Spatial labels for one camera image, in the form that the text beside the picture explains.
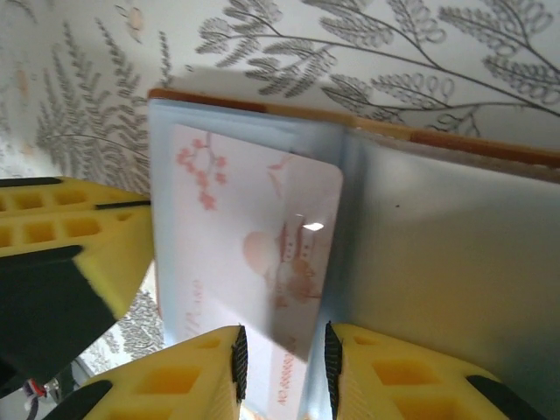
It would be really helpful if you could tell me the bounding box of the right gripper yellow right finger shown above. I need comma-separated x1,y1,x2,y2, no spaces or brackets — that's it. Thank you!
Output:
325,320,548,420

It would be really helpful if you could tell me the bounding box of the pink blossom plastic card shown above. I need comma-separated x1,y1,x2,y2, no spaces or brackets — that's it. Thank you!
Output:
164,123,346,420

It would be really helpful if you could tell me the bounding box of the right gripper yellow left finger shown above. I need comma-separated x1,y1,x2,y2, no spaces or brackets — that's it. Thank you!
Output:
43,322,249,420

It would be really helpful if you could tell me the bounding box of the brown leather card holder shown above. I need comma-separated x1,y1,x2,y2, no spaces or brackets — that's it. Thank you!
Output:
147,86,560,420

